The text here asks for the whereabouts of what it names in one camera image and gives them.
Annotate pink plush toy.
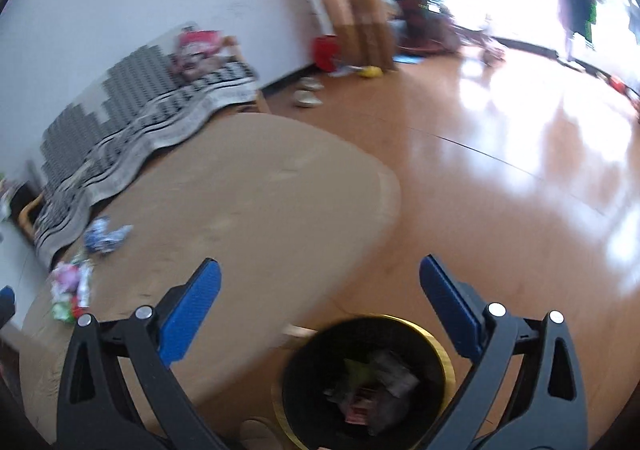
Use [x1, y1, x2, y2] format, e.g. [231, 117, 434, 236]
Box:
[172, 28, 226, 80]

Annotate blue white crumpled wrapper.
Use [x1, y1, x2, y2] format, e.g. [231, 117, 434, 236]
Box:
[82, 216, 135, 255]

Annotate small red toy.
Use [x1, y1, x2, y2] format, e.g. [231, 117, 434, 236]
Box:
[602, 72, 640, 125]

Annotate black white striped blanket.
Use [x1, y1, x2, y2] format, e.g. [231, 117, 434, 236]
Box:
[32, 22, 261, 271]

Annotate person's slipper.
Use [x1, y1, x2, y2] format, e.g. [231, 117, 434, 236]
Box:
[239, 419, 281, 450]

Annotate white paper piece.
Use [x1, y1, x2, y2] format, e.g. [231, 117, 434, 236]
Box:
[77, 260, 96, 308]

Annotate red bucket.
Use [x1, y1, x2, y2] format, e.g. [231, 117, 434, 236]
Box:
[311, 34, 341, 73]

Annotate scattered papers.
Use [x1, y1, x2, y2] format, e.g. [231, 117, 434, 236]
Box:
[330, 60, 363, 78]

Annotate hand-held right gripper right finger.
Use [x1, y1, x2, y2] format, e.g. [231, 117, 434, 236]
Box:
[415, 254, 588, 450]

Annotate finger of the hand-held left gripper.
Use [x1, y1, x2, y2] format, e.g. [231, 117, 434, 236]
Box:
[0, 285, 17, 331]

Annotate wooden sofa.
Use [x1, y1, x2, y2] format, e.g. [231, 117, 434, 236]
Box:
[19, 32, 273, 271]

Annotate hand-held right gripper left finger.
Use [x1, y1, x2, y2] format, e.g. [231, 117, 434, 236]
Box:
[56, 257, 226, 450]

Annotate black gold-rimmed bin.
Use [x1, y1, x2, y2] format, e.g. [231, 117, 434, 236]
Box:
[271, 314, 457, 450]

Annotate white cabinet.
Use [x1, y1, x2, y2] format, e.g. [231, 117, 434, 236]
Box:
[0, 222, 36, 291]

